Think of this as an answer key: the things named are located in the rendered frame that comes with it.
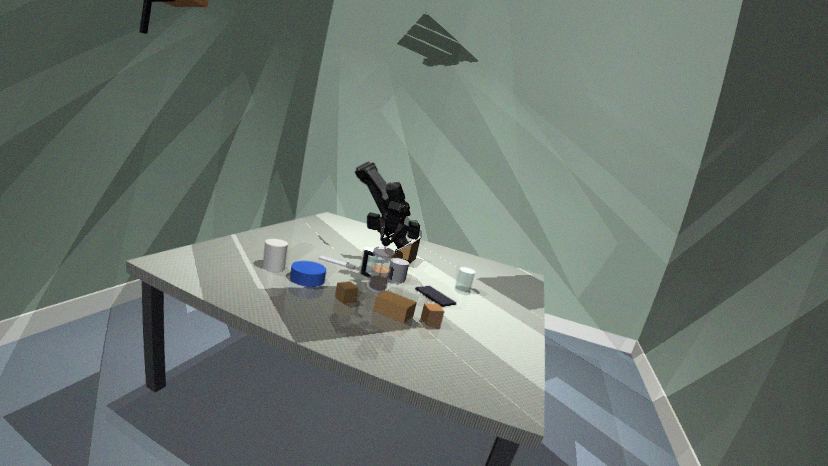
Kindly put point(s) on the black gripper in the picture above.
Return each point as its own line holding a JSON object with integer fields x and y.
{"x": 375, "y": 222}

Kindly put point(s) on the dark grey flat bar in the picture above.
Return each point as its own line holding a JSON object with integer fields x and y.
{"x": 435, "y": 295}

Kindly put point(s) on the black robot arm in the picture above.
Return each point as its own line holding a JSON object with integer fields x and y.
{"x": 389, "y": 198}

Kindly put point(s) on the blue short cylinder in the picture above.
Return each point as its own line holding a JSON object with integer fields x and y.
{"x": 307, "y": 273}

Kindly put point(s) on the glass french press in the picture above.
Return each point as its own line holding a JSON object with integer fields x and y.
{"x": 380, "y": 268}

